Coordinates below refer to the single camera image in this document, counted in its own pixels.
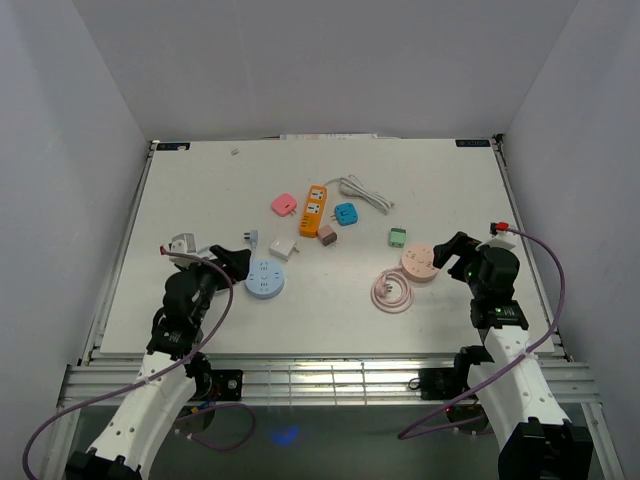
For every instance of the aluminium frame rail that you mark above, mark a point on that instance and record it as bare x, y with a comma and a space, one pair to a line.
274, 383

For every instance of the green charger plug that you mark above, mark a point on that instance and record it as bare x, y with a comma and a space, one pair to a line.
397, 237

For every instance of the right black corner label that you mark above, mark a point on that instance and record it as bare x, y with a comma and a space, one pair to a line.
472, 143

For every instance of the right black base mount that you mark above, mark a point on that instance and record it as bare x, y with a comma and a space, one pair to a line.
442, 383

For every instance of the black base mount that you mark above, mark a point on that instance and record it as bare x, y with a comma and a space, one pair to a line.
442, 383
219, 385

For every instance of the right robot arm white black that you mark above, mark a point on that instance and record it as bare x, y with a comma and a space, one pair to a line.
537, 440

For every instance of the black corner label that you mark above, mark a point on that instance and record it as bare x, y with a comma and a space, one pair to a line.
173, 146
472, 143

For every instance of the pink round power socket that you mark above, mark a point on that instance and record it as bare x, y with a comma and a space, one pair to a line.
416, 263

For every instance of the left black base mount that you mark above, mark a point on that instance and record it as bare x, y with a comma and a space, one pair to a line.
219, 385

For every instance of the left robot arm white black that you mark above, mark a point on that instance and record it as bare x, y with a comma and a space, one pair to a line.
173, 370

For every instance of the blue round power socket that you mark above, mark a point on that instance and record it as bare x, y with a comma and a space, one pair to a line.
265, 279

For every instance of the blue plug adapter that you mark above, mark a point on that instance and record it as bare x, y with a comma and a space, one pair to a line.
345, 214

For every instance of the brown pink charger plug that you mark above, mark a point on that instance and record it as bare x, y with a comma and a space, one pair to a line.
327, 235

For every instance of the left black corner label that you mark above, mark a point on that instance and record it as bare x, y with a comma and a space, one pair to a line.
173, 146

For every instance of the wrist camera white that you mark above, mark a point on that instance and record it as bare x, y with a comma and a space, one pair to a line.
183, 243
500, 237

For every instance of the pink plug adapter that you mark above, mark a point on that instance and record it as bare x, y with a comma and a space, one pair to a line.
283, 205

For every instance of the white charger plug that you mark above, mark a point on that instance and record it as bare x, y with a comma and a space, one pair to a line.
283, 248

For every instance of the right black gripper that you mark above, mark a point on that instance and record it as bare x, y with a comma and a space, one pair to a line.
459, 244

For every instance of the orange power strip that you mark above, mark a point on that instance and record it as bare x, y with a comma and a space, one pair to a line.
313, 211

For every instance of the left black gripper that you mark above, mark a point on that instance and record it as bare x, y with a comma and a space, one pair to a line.
235, 265

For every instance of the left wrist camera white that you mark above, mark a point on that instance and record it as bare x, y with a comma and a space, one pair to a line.
183, 243

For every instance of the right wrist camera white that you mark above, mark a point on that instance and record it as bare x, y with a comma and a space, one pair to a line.
500, 237

